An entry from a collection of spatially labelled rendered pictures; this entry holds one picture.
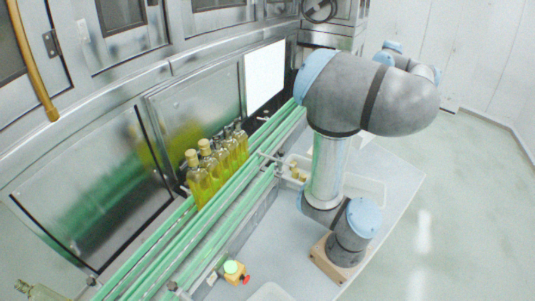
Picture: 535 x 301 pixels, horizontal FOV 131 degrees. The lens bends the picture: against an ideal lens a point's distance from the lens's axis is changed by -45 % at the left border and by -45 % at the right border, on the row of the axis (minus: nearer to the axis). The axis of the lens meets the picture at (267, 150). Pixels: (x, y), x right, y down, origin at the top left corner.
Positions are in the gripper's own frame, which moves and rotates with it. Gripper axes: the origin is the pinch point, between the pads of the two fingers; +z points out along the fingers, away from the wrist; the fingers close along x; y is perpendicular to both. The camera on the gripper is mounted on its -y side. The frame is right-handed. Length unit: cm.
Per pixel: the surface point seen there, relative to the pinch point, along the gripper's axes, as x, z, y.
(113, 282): 11, 14, -106
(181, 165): 36, 7, -66
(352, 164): 7.1, 34.0, 12.8
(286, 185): 18.5, 30.5, -28.1
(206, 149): 23, -5, -60
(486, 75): -62, 20, 431
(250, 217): 10, 22, -54
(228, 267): 0, 24, -71
